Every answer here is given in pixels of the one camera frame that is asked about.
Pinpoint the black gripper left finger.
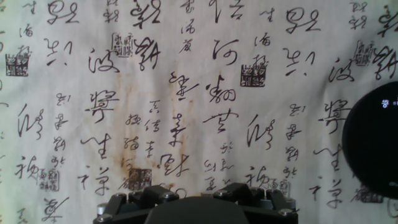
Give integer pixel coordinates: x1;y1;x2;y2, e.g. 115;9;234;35
93;185;180;224

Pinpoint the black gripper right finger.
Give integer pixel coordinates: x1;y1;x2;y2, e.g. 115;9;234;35
213;182;299;224

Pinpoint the black round digital scale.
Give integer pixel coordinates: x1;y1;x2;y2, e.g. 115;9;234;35
341;81;398;200

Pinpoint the beige calligraphy print cloth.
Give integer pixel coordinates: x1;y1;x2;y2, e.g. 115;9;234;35
0;0;398;224

